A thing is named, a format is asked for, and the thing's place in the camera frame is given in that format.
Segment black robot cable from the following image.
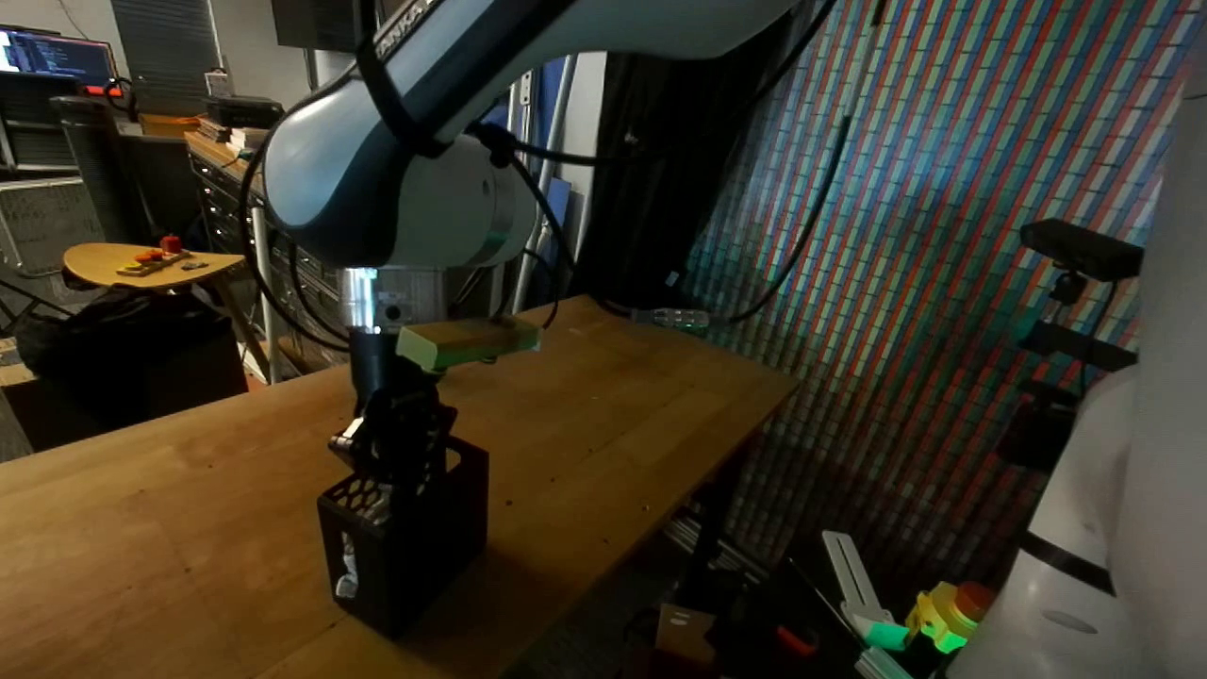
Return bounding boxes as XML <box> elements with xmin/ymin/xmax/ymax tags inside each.
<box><xmin>237</xmin><ymin>0</ymin><xmax>887</xmax><ymax>331</ymax></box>

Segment yellow toy block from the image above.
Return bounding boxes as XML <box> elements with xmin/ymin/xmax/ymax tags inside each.
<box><xmin>902</xmin><ymin>582</ymin><xmax>987</xmax><ymax>658</ymax></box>

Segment round wooden stool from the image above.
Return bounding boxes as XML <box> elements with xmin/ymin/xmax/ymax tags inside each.
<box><xmin>61</xmin><ymin>238</ymin><xmax>250</xmax><ymax>296</ymax></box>

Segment tan wrist camera block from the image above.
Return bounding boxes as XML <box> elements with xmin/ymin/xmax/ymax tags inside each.
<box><xmin>391</xmin><ymin>314</ymin><xmax>548</xmax><ymax>377</ymax></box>

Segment wood-topped workbench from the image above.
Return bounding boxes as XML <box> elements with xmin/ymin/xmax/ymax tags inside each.
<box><xmin>184</xmin><ymin>125</ymin><xmax>352</xmax><ymax>371</ymax></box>

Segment black bin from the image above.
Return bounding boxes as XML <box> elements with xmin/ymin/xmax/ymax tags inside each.
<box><xmin>12</xmin><ymin>296</ymin><xmax>250</xmax><ymax>429</ymax></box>

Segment striped backdrop panel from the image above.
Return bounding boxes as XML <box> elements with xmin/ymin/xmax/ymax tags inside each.
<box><xmin>677</xmin><ymin>0</ymin><xmax>1207</xmax><ymax>597</ymax></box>

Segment white flat strip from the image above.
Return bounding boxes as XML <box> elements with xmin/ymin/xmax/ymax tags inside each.
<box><xmin>824</xmin><ymin>527</ymin><xmax>902</xmax><ymax>626</ymax></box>

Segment glowing wide display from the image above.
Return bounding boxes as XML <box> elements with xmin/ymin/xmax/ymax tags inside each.
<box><xmin>0</xmin><ymin>28</ymin><xmax>118</xmax><ymax>86</ymax></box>

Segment green toy block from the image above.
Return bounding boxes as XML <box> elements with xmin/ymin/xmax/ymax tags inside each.
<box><xmin>865</xmin><ymin>612</ymin><xmax>914</xmax><ymax>658</ymax></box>

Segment black perforated basket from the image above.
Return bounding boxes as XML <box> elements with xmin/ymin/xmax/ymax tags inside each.
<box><xmin>313</xmin><ymin>429</ymin><xmax>489</xmax><ymax>640</ymax></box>

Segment small brown box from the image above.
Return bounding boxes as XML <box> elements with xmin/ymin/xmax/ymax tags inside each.
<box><xmin>653</xmin><ymin>599</ymin><xmax>722</xmax><ymax>670</ymax></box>

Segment red tool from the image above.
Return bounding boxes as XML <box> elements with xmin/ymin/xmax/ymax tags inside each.
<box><xmin>118</xmin><ymin>233</ymin><xmax>210</xmax><ymax>278</ymax></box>

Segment black camera on tripod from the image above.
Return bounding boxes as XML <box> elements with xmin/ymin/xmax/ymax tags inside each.
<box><xmin>996</xmin><ymin>216</ymin><xmax>1151</xmax><ymax>475</ymax></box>

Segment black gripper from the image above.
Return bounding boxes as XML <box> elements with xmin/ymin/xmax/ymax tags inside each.
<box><xmin>328</xmin><ymin>326</ymin><xmax>465</xmax><ymax>485</ymax></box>

